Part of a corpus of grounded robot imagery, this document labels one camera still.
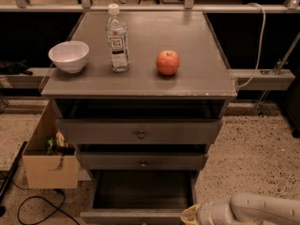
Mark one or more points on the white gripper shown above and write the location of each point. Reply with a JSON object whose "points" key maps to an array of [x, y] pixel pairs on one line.
{"points": [[207, 212]]}

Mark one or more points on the grey bottom drawer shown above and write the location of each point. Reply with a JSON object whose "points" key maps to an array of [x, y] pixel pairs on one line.
{"points": [[140, 197]]}

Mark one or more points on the grey drawer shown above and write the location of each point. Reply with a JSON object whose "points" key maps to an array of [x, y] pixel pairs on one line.
{"points": [[141, 161], [80, 131], [140, 197]]}

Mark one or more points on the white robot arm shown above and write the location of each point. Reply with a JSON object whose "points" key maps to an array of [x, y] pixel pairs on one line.
{"points": [[244, 209]]}

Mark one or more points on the grey drawer cabinet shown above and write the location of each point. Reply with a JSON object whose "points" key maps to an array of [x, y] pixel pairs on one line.
{"points": [[200, 90]]}

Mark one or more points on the grey middle drawer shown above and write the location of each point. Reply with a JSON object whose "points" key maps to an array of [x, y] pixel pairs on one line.
{"points": [[141, 161]]}

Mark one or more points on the grey top drawer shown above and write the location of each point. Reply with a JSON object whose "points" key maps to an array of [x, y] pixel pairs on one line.
{"points": [[80, 131]]}

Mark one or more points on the metal support strut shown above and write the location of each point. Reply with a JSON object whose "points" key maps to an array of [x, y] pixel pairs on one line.
{"points": [[275, 71]]}

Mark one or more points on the items inside cardboard box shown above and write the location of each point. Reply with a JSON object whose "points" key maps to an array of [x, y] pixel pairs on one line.
{"points": [[58, 146]]}

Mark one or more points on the cardboard box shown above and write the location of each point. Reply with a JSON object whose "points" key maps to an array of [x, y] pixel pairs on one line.
{"points": [[43, 170]]}

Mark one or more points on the red apple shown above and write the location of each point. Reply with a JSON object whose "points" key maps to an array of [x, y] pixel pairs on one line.
{"points": [[168, 62]]}

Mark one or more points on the black bar on floor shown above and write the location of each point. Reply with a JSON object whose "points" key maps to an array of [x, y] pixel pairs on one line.
{"points": [[6, 177]]}

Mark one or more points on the clear plastic water bottle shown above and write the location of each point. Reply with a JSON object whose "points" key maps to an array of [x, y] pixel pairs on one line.
{"points": [[117, 35]]}

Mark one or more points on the white bowl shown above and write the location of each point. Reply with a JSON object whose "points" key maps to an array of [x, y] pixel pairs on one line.
{"points": [[70, 56]]}

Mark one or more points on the black object on ledge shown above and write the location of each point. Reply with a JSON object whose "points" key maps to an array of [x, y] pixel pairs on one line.
{"points": [[14, 68]]}

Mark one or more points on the metal window rail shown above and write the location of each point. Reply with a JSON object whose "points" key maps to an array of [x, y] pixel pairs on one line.
{"points": [[204, 8]]}

